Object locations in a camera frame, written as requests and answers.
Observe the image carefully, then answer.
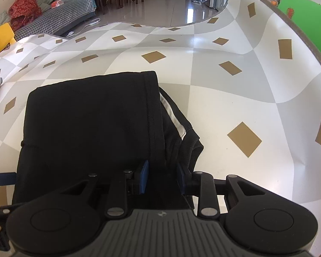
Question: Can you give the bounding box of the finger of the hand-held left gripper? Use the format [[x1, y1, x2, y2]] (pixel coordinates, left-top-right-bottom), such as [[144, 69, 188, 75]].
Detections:
[[0, 204, 16, 252], [0, 171, 18, 187]]

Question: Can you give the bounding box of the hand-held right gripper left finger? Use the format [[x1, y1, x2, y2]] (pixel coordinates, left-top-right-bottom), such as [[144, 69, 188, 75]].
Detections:
[[55, 160, 150, 219]]

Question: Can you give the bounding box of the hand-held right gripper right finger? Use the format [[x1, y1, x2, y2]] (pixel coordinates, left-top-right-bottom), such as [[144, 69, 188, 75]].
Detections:
[[176, 162, 266, 218]]

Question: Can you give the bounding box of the black t-shirt red print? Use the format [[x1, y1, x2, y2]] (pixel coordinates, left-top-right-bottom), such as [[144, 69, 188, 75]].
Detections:
[[12, 70, 204, 212]]

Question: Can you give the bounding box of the diamond pattern table cover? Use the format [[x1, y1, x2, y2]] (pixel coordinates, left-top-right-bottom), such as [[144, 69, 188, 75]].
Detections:
[[0, 0, 321, 257]]

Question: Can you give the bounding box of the yellow plastic chair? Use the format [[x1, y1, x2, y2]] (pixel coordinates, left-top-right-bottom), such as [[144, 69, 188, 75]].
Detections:
[[0, 23, 17, 60]]

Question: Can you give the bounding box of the white power strip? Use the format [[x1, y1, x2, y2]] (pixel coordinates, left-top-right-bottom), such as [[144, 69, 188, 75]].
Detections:
[[67, 18, 101, 38]]

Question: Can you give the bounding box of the red patterned cloth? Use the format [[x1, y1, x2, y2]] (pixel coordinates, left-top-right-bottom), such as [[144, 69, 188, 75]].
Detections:
[[8, 0, 43, 32]]

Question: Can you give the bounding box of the houndstooth sofa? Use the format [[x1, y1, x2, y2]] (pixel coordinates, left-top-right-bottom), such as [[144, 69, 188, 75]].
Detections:
[[13, 0, 97, 42]]

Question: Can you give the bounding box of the green board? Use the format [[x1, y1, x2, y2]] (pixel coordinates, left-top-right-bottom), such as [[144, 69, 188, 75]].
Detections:
[[278, 0, 321, 68]]

